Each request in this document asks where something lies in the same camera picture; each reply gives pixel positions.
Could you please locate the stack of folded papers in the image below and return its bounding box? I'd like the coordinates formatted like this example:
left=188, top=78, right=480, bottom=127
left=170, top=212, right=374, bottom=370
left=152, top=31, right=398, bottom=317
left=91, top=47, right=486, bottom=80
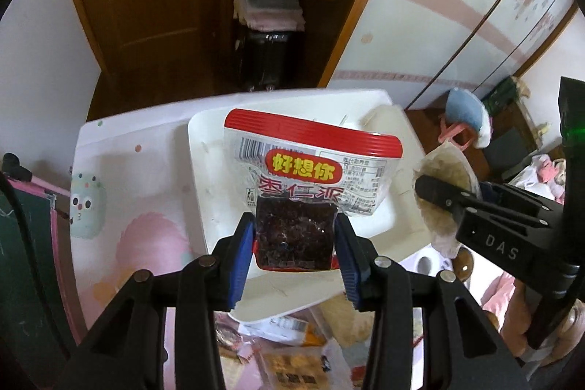
left=233, top=0, right=305, bottom=33

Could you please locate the green chalkboard pink frame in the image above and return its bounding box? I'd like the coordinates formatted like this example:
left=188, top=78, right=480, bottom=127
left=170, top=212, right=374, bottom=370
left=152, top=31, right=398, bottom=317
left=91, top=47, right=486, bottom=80
left=1, top=176, right=86, bottom=389

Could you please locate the red-lidded date snack packet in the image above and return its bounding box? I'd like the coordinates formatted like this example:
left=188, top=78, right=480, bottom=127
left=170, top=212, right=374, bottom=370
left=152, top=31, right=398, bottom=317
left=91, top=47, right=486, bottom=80
left=224, top=109, right=404, bottom=272

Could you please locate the pink plastic stool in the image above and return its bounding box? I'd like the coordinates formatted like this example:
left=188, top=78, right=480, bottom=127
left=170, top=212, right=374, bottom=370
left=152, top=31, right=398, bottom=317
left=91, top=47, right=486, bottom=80
left=437, top=115, right=478, bottom=151

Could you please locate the brown wooden door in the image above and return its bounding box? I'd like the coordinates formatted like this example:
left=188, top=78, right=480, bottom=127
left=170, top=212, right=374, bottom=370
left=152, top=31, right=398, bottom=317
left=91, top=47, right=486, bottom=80
left=73, top=0, right=228, bottom=120

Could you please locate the pink cartoon tablecloth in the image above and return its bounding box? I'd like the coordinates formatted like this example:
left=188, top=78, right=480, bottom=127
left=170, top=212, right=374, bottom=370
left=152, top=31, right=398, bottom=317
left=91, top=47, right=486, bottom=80
left=67, top=87, right=413, bottom=390

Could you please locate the clear bag beige snack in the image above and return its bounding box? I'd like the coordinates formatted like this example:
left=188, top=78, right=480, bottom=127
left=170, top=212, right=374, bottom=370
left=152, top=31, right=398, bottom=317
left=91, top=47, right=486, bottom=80
left=414, top=143, right=481, bottom=258

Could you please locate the white plastic storage bin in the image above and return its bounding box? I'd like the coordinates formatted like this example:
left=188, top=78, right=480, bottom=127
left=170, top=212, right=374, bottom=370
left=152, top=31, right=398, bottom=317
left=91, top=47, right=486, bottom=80
left=188, top=90, right=430, bottom=322

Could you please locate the blue plush pillow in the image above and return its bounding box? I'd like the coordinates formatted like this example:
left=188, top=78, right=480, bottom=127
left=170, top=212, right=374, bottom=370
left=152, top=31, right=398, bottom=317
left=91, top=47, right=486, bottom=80
left=445, top=88, right=492, bottom=149

